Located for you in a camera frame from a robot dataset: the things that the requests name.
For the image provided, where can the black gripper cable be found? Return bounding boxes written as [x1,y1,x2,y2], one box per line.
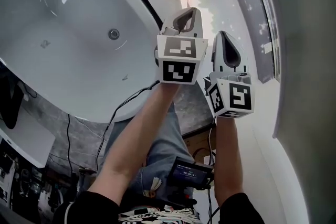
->
[96,80,161,172]

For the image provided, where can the small black chest monitor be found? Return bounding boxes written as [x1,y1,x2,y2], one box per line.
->
[167,156,215,188]

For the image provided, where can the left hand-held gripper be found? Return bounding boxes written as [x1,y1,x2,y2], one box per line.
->
[154,7,209,86]

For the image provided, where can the white oval bathtub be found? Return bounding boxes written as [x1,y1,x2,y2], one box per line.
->
[0,0,165,123]

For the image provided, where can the person's right forearm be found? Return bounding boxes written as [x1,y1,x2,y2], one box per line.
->
[214,115,249,208]

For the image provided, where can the black floor cable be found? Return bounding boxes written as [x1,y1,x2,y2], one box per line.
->
[66,112,74,174]

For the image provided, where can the person's left forearm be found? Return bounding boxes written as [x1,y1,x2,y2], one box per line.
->
[88,82,182,205]

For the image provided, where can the person's blue jeans legs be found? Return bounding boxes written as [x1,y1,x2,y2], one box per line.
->
[98,102,196,200]

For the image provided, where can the person's black patterned shirt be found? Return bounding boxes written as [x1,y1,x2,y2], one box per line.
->
[52,190,266,224]

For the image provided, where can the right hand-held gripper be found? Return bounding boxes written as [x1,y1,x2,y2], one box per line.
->
[203,30,256,120]

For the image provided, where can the white table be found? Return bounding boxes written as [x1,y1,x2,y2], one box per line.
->
[0,110,56,168]

